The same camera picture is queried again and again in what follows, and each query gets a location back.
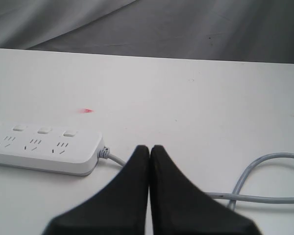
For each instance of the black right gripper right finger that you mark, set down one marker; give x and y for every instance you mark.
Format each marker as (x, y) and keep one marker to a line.
(178, 207)

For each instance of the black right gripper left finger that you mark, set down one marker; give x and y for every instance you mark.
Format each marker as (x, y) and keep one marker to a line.
(118, 209)

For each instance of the white five-outlet power strip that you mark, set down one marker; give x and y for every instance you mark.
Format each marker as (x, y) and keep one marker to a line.
(53, 149)

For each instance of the red paint mark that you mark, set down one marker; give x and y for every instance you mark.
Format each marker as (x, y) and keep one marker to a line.
(84, 111)

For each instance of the grey backdrop cloth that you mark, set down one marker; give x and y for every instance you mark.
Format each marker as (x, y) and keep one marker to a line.
(232, 30)

